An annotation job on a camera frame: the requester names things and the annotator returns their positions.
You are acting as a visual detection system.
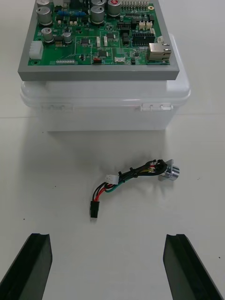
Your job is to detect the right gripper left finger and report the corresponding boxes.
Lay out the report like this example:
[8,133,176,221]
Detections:
[0,232,53,300]

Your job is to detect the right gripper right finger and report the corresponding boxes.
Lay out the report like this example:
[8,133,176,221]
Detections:
[162,233,225,300]

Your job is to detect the cable bundle with metal plug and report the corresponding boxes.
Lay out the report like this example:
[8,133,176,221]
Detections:
[90,158,181,220]

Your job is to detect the milky plastic box with lid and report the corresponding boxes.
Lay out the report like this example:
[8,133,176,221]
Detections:
[20,34,192,132]

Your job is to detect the green circuit board grey frame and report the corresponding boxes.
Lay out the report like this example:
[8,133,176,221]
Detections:
[17,0,180,82]

